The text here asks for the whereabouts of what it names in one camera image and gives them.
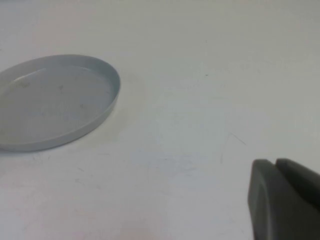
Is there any grey round plate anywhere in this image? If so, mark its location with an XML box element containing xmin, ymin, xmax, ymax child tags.
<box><xmin>0</xmin><ymin>54</ymin><xmax>122</xmax><ymax>153</ymax></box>

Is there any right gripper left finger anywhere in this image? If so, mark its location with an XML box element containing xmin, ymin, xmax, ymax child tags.
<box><xmin>247</xmin><ymin>158</ymin><xmax>320</xmax><ymax>240</ymax></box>

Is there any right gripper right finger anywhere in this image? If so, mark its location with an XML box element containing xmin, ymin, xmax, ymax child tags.
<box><xmin>275</xmin><ymin>157</ymin><xmax>320</xmax><ymax>211</ymax></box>

